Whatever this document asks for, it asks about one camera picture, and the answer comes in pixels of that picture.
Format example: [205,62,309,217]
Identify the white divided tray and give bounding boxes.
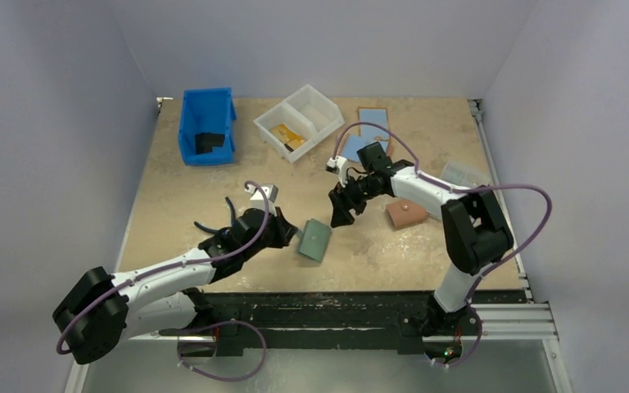
[253,84,344,163]

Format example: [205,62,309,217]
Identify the black block in bin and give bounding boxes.
[194,133,225,155]

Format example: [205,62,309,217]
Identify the blue plastic bin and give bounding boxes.
[178,88,237,166]

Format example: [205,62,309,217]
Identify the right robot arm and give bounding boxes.
[326,142,514,334]

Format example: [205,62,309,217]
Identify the pink leather pouch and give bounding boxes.
[385,199,429,229]

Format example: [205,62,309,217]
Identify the open blue brown wallet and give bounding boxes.
[339,107,391,162]

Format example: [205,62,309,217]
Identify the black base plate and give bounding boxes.
[160,291,483,357]

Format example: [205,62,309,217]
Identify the blue handled pliers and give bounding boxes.
[193,196,241,236]

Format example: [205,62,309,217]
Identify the green card holder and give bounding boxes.
[297,219,332,263]

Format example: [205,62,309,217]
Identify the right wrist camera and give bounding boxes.
[325,156,351,187]

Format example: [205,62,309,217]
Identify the clear plastic organizer box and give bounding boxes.
[440,160,492,188]

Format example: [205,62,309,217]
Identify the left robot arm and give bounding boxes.
[52,208,298,364]

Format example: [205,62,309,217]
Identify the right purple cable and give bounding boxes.
[332,121,554,370]

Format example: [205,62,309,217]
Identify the aluminium rail frame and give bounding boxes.
[63,295,573,393]

